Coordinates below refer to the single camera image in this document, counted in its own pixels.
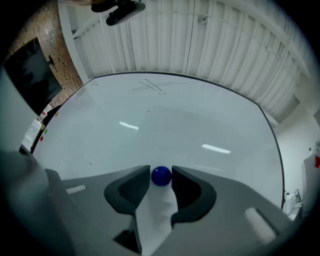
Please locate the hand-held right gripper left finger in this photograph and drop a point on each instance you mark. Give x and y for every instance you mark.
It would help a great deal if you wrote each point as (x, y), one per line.
(95, 200)

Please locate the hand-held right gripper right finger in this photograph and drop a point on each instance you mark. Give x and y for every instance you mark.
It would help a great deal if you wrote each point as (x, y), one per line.
(225, 212)

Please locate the blue magnet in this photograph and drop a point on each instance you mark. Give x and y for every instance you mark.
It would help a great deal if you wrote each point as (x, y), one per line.
(161, 176)

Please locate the white water dispenser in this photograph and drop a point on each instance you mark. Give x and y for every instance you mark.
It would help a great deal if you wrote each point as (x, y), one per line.
(31, 133)

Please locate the round ceiling smoke detector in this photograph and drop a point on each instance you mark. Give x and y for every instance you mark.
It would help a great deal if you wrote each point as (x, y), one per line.
(203, 20)

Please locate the white whiteboard with black frame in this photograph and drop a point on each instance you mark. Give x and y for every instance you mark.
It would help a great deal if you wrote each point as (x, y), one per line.
(150, 137)

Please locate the black wall screen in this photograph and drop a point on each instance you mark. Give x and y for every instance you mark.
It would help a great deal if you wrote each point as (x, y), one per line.
(32, 75)

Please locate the black head-worn camera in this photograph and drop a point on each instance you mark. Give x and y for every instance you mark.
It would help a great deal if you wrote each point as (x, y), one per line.
(120, 13)

